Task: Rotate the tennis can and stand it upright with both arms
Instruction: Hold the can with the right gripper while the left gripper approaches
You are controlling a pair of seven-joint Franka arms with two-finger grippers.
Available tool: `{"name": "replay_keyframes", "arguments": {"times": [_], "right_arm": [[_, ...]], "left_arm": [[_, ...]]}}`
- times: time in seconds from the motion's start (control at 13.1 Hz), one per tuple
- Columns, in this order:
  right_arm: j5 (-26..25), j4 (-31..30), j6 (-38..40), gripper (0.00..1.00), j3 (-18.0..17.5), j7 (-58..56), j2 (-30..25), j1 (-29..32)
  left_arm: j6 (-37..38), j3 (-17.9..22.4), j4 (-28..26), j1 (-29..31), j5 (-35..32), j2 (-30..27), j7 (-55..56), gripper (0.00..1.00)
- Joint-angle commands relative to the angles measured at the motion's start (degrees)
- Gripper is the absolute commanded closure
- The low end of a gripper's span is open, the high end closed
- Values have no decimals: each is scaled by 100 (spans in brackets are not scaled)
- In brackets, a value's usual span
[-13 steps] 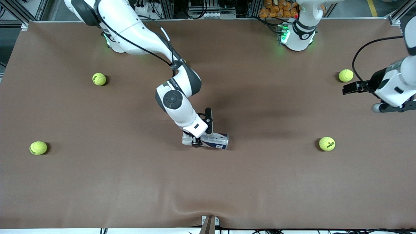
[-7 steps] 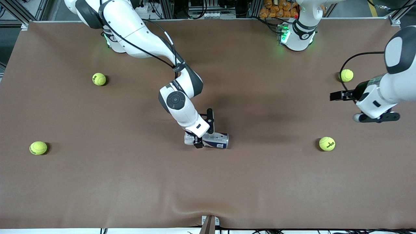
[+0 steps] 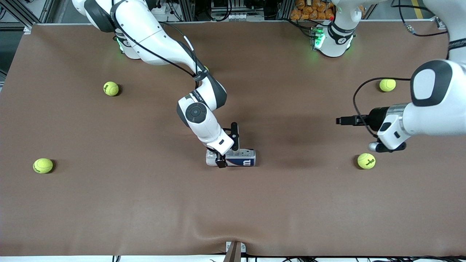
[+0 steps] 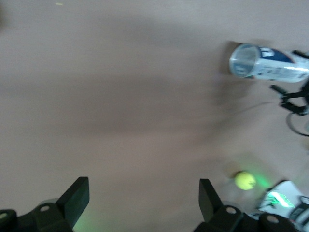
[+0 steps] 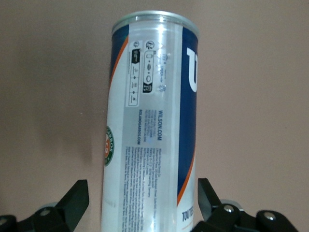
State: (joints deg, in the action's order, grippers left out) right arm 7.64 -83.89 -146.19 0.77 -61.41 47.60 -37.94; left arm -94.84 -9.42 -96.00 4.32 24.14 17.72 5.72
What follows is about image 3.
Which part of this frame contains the blue white tennis ball can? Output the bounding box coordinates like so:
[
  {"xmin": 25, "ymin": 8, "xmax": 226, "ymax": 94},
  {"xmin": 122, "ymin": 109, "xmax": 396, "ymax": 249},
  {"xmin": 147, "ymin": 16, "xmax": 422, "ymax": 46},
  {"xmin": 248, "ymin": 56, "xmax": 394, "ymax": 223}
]
[{"xmin": 206, "ymin": 148, "xmax": 256, "ymax": 168}]

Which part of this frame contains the brown table mat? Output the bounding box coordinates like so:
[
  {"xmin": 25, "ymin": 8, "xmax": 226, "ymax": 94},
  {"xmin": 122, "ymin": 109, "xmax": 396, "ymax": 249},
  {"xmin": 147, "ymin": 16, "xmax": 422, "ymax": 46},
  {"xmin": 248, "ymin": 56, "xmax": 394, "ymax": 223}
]
[{"xmin": 0, "ymin": 23, "xmax": 466, "ymax": 257}]

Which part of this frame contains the bag of orange items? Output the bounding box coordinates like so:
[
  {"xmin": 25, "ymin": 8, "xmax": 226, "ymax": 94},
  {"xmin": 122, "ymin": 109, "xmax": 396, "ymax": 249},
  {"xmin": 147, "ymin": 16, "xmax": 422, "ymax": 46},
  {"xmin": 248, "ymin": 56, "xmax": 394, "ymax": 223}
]
[{"xmin": 290, "ymin": 0, "xmax": 335, "ymax": 21}]

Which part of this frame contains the white power strip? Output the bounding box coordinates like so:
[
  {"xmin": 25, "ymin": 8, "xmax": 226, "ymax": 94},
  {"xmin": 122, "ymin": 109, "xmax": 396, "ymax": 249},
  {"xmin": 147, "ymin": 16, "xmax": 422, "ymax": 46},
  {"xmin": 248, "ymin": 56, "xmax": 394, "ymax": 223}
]
[{"xmin": 151, "ymin": 0, "xmax": 175, "ymax": 15}]

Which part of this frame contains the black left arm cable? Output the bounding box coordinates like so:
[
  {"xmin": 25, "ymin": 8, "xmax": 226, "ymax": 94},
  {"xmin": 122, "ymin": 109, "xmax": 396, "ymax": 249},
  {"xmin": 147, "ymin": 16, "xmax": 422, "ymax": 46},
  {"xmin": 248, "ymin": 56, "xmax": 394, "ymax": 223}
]
[{"xmin": 352, "ymin": 77, "xmax": 414, "ymax": 139}]

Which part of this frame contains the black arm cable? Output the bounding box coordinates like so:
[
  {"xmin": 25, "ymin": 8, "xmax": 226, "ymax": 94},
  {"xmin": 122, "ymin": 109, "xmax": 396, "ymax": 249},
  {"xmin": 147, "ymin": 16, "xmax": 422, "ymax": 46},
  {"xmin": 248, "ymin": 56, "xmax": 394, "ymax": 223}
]
[
  {"xmin": 352, "ymin": 77, "xmax": 414, "ymax": 139},
  {"xmin": 111, "ymin": 0, "xmax": 210, "ymax": 82}
]

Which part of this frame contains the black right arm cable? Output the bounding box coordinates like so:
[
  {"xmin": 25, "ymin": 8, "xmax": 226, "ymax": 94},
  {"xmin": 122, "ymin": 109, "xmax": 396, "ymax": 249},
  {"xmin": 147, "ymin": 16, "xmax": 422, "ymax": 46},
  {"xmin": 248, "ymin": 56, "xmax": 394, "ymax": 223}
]
[{"xmin": 111, "ymin": 0, "xmax": 210, "ymax": 82}]

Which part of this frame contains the black cable with connector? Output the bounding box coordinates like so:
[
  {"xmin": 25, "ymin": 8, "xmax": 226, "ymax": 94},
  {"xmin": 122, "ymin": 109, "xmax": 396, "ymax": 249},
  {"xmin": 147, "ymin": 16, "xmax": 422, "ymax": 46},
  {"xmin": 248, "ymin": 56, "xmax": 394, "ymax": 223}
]
[{"xmin": 391, "ymin": 0, "xmax": 449, "ymax": 37}]

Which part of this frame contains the aluminium frame strut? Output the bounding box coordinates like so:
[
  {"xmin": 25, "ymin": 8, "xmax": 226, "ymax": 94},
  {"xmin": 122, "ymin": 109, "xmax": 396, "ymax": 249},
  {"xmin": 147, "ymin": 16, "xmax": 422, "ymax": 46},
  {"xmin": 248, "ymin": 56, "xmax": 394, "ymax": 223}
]
[{"xmin": 0, "ymin": 0, "xmax": 37, "ymax": 29}]

